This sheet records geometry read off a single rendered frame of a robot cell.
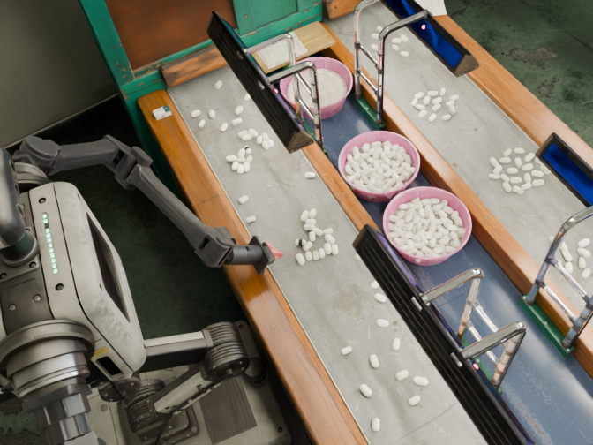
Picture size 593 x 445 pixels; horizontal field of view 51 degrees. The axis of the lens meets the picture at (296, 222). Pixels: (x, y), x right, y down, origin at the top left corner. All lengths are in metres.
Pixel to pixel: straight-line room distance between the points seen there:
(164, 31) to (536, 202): 1.38
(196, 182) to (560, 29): 2.42
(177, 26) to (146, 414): 1.32
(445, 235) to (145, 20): 1.24
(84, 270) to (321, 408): 0.78
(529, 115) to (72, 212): 1.56
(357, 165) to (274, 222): 0.35
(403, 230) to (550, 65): 1.87
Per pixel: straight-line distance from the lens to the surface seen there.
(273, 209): 2.03
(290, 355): 1.76
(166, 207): 1.78
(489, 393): 1.37
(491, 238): 1.97
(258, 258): 1.80
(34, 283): 1.21
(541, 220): 2.05
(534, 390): 1.87
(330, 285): 1.87
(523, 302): 1.93
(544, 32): 3.85
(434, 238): 1.96
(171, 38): 2.39
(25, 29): 3.19
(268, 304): 1.83
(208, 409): 2.06
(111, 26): 2.28
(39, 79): 3.34
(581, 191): 1.73
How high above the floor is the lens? 2.38
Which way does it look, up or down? 56 degrees down
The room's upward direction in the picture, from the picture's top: 10 degrees counter-clockwise
